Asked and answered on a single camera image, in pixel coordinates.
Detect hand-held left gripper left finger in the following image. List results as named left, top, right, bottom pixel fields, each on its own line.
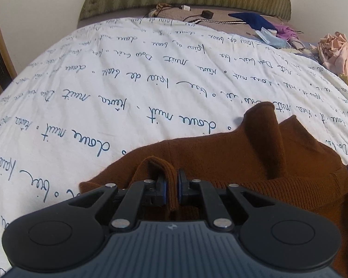
left=78, top=174, right=167, bottom=231

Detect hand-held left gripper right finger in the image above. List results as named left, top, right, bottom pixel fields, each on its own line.
left=177, top=169, right=269, bottom=231

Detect brown sweater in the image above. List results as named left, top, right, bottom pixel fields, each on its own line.
left=79, top=101, right=348, bottom=278

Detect pink clothes pile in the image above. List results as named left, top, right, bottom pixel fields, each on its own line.
left=317, top=32, right=348, bottom=76

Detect white printed blanket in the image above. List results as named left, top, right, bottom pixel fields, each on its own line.
left=0, top=16, right=348, bottom=278

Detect light blue face mask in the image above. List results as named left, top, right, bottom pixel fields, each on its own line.
left=255, top=27, right=287, bottom=49

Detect small items at headboard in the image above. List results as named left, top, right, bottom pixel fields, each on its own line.
left=146, top=4, right=319, bottom=53

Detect blue cloth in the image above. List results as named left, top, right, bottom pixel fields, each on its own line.
left=229, top=12, right=277, bottom=33

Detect purple cloth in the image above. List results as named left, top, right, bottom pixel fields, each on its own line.
left=275, top=24, right=303, bottom=44

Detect wooden chair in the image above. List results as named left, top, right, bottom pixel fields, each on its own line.
left=0, top=0, right=18, bottom=106

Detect black cable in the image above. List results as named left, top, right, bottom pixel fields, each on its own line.
left=183, top=14, right=205, bottom=23

